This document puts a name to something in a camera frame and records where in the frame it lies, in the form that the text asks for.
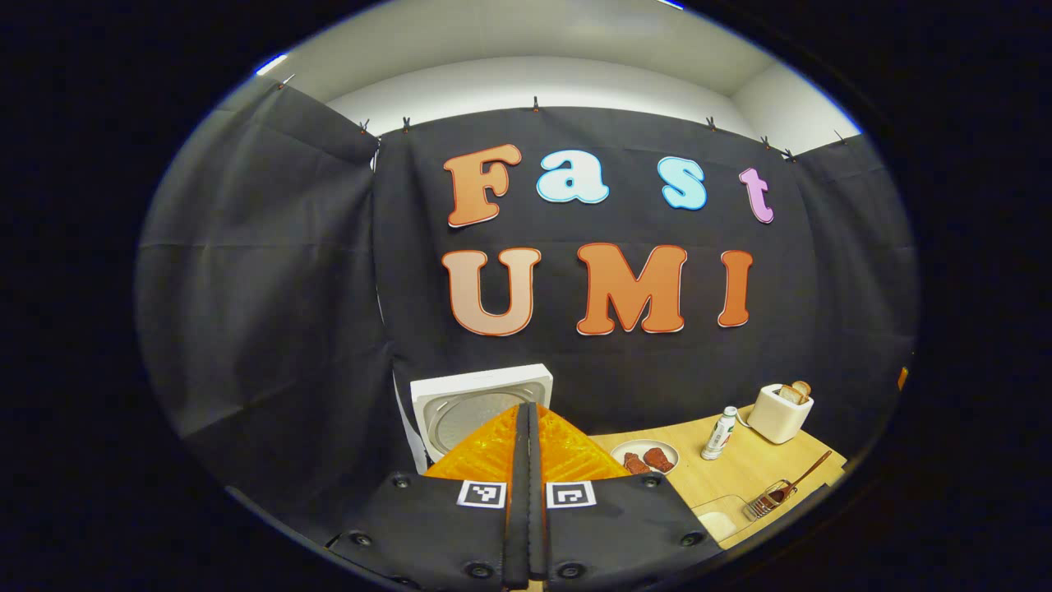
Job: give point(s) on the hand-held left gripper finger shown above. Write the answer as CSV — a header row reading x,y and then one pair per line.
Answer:
x,y
536,510
518,510

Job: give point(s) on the brown wooden spoon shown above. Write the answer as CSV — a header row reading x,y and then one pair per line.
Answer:
x,y
809,473

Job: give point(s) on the white rice cooker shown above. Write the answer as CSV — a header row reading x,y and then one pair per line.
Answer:
x,y
460,390

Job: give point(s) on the clear plastic rice container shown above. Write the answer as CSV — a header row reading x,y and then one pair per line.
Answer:
x,y
703,503

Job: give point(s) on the toasted bread slice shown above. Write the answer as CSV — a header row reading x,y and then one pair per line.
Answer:
x,y
803,387
791,395

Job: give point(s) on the red meat piece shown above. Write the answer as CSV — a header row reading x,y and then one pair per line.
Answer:
x,y
659,459
635,464

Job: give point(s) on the white round plate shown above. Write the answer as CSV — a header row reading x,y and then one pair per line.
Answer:
x,y
629,446

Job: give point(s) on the white toaster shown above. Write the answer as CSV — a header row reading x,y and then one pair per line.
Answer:
x,y
772,421

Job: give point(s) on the white drink bottle green label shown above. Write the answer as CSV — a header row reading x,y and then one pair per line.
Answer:
x,y
719,436

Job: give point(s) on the black backdrop cloth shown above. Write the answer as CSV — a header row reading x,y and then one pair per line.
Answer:
x,y
246,288

